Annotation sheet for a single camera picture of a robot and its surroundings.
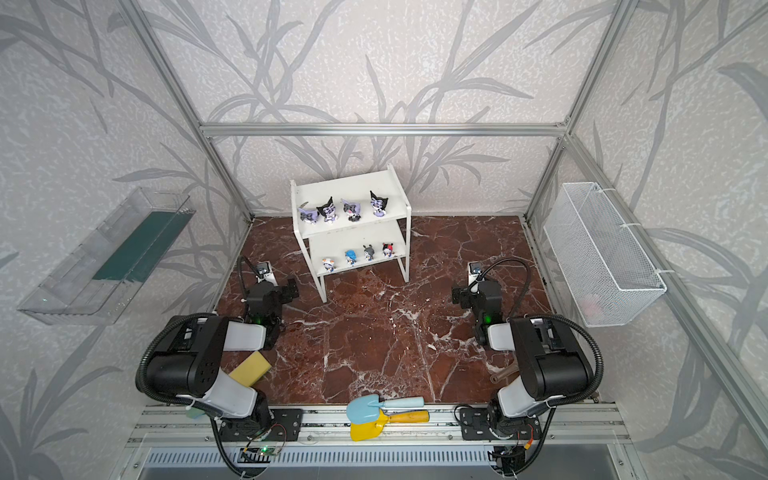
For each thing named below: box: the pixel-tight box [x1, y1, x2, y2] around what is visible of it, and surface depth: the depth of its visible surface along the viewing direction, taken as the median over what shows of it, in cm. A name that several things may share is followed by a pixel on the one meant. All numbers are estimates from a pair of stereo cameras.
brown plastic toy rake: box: [490, 360, 520, 386], surface depth 82 cm
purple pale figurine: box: [340, 198, 362, 222], surface depth 72 cm
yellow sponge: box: [228, 351, 272, 387], surface depth 84 cm
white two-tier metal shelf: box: [290, 164, 412, 303], surface depth 81 cm
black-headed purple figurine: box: [316, 196, 338, 222], surface depth 72 cm
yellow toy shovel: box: [350, 410, 430, 441], surface depth 75 cm
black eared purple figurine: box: [298, 201, 320, 224], surface depth 72 cm
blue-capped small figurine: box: [344, 249, 357, 266], surface depth 86 cm
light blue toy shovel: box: [346, 394, 425, 425], surface depth 77 cm
